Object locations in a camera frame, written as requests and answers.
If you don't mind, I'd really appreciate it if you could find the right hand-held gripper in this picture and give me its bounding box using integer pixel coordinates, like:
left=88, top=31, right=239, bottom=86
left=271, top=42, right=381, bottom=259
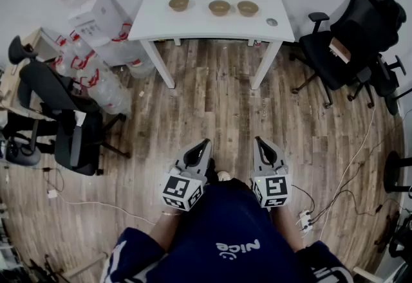
left=250, top=135, right=293, bottom=210

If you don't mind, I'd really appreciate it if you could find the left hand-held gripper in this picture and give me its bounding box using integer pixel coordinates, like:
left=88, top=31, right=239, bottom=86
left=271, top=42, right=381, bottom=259
left=162, top=138, right=214, bottom=212

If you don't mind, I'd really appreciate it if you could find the brown bowl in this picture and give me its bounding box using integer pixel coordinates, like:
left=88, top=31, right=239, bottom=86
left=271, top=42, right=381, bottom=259
left=208, top=0, right=231, bottom=17
left=168, top=0, right=190, bottom=12
left=237, top=0, right=259, bottom=17

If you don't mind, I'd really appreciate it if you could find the person's right forearm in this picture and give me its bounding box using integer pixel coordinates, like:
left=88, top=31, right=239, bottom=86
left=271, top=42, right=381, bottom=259
left=271, top=206, right=306, bottom=253

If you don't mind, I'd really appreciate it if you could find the person's left forearm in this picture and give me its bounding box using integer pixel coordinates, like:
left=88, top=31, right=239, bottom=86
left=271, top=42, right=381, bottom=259
left=153, top=206, right=186, bottom=253

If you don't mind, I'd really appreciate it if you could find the white power strip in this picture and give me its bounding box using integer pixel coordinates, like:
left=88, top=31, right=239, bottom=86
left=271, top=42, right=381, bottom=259
left=297, top=209, right=315, bottom=233

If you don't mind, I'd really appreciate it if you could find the person's navy blue shirt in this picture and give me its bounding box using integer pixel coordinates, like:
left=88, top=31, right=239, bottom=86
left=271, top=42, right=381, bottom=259
left=101, top=178, right=355, bottom=283

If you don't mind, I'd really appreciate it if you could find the white table leg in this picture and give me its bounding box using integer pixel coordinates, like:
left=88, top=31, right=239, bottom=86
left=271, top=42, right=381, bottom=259
left=140, top=39, right=176, bottom=89
left=250, top=40, right=283, bottom=90

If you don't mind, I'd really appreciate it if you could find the pile of plastic bags and boxes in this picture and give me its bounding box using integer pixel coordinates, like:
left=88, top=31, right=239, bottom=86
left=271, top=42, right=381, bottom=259
left=44, top=0, right=157, bottom=115

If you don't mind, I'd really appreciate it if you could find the black round stool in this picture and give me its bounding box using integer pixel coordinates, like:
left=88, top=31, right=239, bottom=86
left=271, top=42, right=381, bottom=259
left=382, top=150, right=412, bottom=194

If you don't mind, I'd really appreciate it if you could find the brown cardboard box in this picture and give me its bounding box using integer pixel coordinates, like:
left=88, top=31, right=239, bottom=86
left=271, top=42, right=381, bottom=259
left=328, top=36, right=352, bottom=64

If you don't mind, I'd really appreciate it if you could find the black office chair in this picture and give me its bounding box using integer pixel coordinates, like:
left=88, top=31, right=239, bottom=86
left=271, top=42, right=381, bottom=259
left=8, top=35, right=131, bottom=176
left=288, top=0, right=408, bottom=109
left=346, top=53, right=412, bottom=116

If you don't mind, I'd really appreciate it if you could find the white carton box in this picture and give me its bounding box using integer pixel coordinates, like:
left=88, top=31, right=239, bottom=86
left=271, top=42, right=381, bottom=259
left=67, top=0, right=136, bottom=66

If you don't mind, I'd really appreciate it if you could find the light wooden cabinet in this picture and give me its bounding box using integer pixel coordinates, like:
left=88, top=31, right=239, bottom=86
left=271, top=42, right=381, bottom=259
left=0, top=26, right=62, bottom=115

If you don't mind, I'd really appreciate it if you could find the white floor cable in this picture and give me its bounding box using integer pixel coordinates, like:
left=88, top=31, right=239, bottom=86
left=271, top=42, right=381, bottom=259
left=318, top=103, right=377, bottom=242
left=54, top=196, right=158, bottom=223

